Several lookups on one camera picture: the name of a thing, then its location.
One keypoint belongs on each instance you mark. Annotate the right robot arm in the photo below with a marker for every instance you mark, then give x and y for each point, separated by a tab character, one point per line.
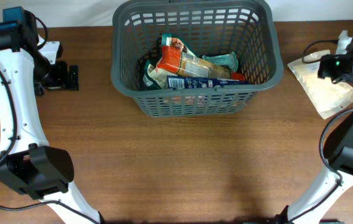
335	147

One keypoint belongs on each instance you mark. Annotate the beige Pantree rice bag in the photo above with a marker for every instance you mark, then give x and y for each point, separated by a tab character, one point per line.
327	98

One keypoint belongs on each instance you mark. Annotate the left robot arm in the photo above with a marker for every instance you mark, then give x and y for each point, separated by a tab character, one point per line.
30	64

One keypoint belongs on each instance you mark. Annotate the grey plastic basket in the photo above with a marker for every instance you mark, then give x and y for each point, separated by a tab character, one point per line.
244	27

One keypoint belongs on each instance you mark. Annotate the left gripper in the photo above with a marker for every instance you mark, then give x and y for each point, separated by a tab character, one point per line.
61	79

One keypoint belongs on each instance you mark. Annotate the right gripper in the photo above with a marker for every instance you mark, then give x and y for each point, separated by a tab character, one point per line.
324	69

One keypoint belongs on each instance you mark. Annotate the teal snack wrapper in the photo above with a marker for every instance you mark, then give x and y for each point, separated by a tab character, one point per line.
227	60

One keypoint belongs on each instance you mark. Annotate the green food pouch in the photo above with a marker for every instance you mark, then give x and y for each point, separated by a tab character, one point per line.
156	78

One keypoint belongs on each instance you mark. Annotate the Kleenex tissue multipack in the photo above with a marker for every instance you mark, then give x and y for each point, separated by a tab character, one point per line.
179	82

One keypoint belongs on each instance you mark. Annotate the orange spaghetti packet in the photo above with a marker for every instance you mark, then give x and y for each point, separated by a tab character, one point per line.
180	63

